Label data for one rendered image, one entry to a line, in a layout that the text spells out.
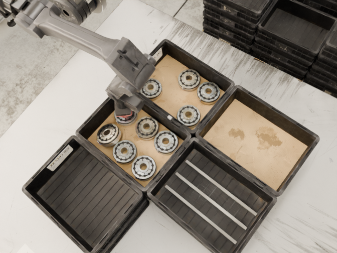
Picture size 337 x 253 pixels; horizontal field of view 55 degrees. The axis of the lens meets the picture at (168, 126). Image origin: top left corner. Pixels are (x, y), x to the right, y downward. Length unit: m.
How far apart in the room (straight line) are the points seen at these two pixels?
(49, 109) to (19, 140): 0.21
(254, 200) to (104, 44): 0.86
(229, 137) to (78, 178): 0.67
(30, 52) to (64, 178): 1.69
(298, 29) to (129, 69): 1.70
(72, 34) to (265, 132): 0.90
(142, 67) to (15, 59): 2.24
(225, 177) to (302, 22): 1.35
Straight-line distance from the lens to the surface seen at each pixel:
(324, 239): 1.56
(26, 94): 2.78
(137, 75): 0.83
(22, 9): 1.08
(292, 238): 1.52
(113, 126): 1.44
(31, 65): 2.91
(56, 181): 1.49
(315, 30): 2.39
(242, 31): 2.28
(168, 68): 1.58
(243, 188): 1.37
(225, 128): 1.44
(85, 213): 1.42
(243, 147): 1.42
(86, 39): 0.87
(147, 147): 1.42
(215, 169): 1.38
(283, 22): 2.38
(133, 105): 1.23
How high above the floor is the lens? 2.16
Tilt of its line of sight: 67 degrees down
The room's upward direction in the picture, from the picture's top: 12 degrees counter-clockwise
